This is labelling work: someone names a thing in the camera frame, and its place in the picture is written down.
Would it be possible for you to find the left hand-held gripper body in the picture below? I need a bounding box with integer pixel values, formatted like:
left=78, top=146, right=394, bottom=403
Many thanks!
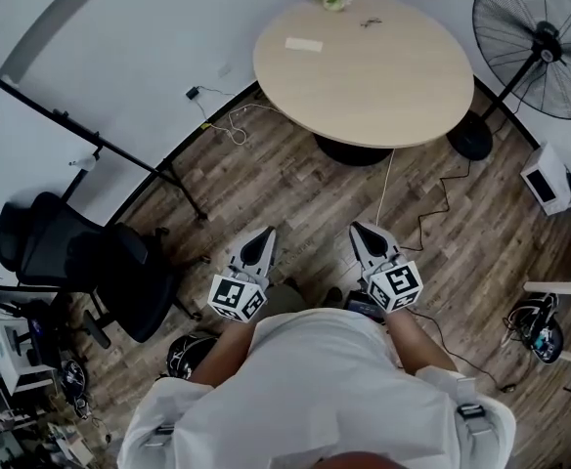
left=207, top=226, right=278, bottom=322

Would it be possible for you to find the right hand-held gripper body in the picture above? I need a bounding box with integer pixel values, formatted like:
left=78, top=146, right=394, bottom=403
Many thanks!
left=348, top=220, right=423, bottom=315

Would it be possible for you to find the person's right forearm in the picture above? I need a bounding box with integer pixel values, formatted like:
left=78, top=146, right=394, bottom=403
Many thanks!
left=385, top=308, right=459, bottom=376

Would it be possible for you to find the person's left forearm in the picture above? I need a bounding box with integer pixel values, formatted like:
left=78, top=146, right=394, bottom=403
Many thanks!
left=187, top=317, right=258, bottom=391

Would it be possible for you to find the black device with screen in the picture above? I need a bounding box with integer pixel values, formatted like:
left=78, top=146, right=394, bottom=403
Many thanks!
left=345, top=288, right=387, bottom=324

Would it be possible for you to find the person's olive trouser leg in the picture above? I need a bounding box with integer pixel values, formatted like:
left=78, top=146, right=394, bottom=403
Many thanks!
left=264, top=283, right=312, bottom=318

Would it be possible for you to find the black helmet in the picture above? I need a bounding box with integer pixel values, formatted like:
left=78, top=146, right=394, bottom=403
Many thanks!
left=166, top=332, right=219, bottom=379
left=59, top=358, right=91, bottom=409
left=504, top=292, right=565, bottom=364

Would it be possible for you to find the person's white shirt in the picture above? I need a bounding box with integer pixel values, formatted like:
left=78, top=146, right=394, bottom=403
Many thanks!
left=116, top=307, right=517, bottom=469

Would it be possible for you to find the black mesh office chair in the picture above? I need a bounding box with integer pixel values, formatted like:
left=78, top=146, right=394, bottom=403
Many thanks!
left=0, top=191, right=204, bottom=350

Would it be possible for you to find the white box appliance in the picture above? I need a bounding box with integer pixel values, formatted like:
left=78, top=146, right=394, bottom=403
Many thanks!
left=519, top=142, right=571, bottom=217

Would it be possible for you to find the white low shelf unit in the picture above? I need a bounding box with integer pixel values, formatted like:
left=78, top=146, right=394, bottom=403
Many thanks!
left=0, top=310, right=60, bottom=396

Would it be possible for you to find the whiteboard on black stand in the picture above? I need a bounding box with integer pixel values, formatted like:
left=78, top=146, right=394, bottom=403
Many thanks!
left=0, top=60, right=209, bottom=282

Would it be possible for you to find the large black standing fan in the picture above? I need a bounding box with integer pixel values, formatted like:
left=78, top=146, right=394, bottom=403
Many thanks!
left=445, top=0, right=571, bottom=161

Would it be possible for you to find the black floor cable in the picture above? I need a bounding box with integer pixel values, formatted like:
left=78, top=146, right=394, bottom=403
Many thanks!
left=398, top=156, right=473, bottom=253

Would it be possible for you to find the straight white cable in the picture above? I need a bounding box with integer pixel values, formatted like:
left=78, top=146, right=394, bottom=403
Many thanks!
left=374, top=148, right=396, bottom=228

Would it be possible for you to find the black table pedestal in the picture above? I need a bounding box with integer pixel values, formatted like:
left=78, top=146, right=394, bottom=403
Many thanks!
left=313, top=133, right=395, bottom=168

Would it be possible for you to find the coiled white cable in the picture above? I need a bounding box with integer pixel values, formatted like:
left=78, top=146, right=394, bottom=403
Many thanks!
left=200, top=104, right=283, bottom=147

